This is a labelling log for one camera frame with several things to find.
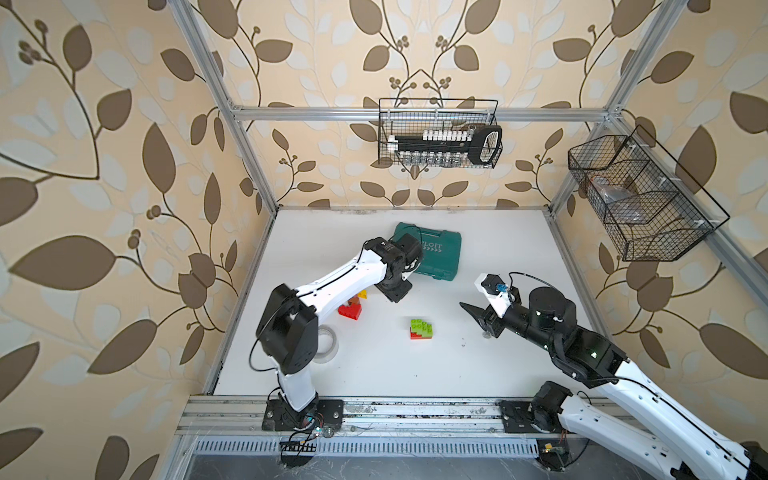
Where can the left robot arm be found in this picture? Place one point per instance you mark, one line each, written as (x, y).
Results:
(288, 331)

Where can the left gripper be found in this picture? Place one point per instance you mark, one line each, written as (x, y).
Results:
(399, 295)

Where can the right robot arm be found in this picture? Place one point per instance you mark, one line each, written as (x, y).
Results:
(670, 442)

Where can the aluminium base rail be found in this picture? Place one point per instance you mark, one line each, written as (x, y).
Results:
(363, 416)

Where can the black socket set rail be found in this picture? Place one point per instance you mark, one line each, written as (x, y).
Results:
(478, 146)

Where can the clear plastic bag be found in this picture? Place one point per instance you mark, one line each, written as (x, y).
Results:
(617, 204)

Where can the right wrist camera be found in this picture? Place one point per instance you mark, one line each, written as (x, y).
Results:
(500, 295)

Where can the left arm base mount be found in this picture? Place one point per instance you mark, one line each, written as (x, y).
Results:
(325, 414)

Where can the clear tape roll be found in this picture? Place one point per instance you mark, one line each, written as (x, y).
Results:
(328, 345)

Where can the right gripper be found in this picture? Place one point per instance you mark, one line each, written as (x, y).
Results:
(484, 318)

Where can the back wire basket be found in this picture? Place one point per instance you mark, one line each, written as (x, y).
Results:
(412, 116)

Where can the wire basket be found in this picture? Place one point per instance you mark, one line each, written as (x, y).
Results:
(412, 116)
(652, 206)

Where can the right wire basket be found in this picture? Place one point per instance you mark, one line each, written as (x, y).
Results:
(652, 206)

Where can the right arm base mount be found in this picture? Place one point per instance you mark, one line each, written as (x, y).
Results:
(528, 417)

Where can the green tool case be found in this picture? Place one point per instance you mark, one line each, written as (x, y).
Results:
(441, 250)

